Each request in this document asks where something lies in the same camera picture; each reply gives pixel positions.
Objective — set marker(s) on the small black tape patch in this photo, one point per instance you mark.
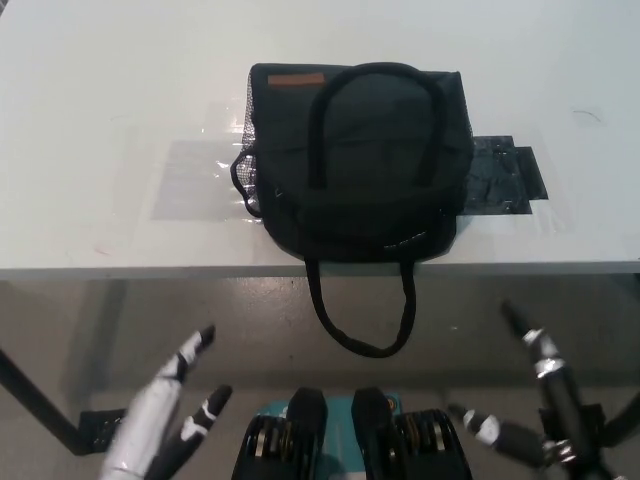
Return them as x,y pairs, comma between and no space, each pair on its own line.
535,172

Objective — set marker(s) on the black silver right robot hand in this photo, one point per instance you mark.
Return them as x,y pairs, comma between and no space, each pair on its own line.
565,415

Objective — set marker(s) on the black robot torso teal tops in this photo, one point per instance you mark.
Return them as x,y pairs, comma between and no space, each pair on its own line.
310,440

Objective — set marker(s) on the large black tape patch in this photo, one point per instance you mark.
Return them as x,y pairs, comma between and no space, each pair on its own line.
492,175

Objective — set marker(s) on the black soft travel bag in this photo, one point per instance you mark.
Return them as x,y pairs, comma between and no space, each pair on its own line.
365,165

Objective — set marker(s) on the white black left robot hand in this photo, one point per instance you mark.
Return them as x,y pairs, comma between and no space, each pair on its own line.
150,415

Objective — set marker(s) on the large clear tape patch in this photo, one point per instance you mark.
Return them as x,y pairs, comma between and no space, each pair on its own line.
195,180

